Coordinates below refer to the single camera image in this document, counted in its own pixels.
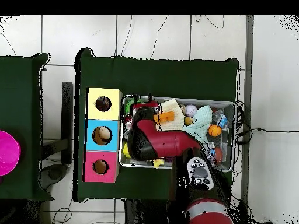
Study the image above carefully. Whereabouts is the orange plastic compartment tray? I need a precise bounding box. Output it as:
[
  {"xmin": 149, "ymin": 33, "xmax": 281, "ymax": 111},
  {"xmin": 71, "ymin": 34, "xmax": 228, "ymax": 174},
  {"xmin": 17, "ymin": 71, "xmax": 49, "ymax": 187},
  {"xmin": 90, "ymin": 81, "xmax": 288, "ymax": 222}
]
[{"xmin": 154, "ymin": 111, "xmax": 176, "ymax": 124}]

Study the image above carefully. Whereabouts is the cream waffle cloth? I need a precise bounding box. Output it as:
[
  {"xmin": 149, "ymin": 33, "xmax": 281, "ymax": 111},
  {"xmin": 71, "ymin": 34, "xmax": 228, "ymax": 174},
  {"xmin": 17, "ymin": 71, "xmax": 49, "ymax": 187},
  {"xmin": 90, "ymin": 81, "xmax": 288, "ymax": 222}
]
[{"xmin": 155, "ymin": 98, "xmax": 185, "ymax": 132}]

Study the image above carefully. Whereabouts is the mint green knitted cloth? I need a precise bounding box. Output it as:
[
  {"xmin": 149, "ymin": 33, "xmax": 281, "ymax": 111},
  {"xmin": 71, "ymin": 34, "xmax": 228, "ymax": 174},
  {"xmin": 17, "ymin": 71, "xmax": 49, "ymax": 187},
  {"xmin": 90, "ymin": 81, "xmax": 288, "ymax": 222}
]
[{"xmin": 183, "ymin": 105, "xmax": 213, "ymax": 144}]

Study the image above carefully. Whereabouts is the wooden box with three holes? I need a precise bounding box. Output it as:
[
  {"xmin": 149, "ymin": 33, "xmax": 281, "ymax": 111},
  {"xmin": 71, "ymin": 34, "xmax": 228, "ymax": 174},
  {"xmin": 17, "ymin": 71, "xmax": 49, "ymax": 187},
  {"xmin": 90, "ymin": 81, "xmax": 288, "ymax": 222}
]
[{"xmin": 81, "ymin": 87, "xmax": 123, "ymax": 183}]

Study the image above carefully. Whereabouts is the dark green table cloth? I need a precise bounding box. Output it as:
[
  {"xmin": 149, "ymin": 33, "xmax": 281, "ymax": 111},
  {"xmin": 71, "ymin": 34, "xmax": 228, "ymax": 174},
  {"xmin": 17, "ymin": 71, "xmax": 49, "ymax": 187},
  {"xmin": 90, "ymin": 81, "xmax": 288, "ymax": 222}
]
[{"xmin": 73, "ymin": 47, "xmax": 240, "ymax": 203}]

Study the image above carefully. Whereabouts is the white baseball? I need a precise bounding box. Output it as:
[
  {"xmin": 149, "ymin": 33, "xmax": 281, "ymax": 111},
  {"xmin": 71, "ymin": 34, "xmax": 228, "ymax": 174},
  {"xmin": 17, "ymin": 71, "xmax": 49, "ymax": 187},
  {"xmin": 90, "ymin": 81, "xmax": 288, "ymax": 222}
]
[{"xmin": 185, "ymin": 104, "xmax": 197, "ymax": 117}]

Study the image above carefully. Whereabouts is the yellow plush duck toy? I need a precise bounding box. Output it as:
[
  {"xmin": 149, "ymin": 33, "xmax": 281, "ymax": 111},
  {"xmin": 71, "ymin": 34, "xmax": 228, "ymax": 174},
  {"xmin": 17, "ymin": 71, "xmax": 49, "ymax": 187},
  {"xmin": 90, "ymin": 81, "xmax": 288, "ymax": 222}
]
[{"xmin": 151, "ymin": 158, "xmax": 165, "ymax": 169}]

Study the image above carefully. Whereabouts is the small orange basketball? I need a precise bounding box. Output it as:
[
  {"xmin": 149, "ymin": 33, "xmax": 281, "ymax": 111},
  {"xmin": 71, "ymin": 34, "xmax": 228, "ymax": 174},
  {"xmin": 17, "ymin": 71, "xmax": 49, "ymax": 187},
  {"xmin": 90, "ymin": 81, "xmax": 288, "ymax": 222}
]
[{"xmin": 207, "ymin": 124, "xmax": 222, "ymax": 138}]

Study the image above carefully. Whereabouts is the small brown football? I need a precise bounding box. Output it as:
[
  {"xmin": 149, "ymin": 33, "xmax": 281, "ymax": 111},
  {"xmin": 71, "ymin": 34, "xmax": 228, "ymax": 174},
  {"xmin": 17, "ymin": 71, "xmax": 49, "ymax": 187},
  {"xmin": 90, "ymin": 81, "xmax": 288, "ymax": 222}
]
[{"xmin": 213, "ymin": 147, "xmax": 224, "ymax": 165}]

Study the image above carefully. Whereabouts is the grey stand base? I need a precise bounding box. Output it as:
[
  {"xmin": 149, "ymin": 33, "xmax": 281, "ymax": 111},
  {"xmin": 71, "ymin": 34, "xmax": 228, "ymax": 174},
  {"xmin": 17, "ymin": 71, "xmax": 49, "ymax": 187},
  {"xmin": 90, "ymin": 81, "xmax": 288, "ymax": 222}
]
[{"xmin": 38, "ymin": 163, "xmax": 69, "ymax": 190}]

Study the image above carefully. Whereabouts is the dark green side table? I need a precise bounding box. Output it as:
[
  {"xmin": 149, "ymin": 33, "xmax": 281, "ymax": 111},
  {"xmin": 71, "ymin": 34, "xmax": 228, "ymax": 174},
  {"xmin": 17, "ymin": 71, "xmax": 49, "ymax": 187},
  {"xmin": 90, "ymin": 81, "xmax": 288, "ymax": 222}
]
[{"xmin": 0, "ymin": 52, "xmax": 53, "ymax": 201}]

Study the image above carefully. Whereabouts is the magenta round disc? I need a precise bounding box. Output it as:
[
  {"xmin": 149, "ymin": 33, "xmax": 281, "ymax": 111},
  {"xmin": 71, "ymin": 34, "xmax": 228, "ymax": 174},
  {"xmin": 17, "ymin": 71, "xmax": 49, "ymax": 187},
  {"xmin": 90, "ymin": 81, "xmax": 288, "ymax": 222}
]
[{"xmin": 0, "ymin": 129, "xmax": 22, "ymax": 177}]

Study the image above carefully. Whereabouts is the black upright post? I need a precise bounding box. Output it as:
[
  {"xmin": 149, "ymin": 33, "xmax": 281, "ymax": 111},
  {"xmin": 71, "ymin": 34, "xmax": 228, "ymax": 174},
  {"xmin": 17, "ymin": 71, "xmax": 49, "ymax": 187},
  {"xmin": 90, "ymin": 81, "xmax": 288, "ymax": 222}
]
[{"xmin": 61, "ymin": 81, "xmax": 74, "ymax": 165}]

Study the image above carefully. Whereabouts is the shallow wire mesh bin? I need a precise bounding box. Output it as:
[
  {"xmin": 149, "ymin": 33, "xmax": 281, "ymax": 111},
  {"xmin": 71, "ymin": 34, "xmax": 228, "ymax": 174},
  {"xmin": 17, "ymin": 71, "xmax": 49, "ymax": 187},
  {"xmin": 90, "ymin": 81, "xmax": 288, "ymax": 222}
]
[{"xmin": 119, "ymin": 94, "xmax": 235, "ymax": 173}]

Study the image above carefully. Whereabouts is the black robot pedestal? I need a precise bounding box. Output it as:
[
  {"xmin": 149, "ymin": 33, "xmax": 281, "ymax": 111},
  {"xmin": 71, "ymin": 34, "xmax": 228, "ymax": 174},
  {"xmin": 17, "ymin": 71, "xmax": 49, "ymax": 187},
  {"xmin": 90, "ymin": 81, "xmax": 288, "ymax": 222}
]
[{"xmin": 123, "ymin": 199, "xmax": 180, "ymax": 224}]

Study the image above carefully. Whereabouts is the black power cable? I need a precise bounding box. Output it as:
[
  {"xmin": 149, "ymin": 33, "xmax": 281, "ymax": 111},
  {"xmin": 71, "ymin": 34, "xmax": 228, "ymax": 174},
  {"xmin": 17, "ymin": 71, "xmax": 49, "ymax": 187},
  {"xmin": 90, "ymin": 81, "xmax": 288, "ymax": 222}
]
[{"xmin": 234, "ymin": 127, "xmax": 299, "ymax": 144}]

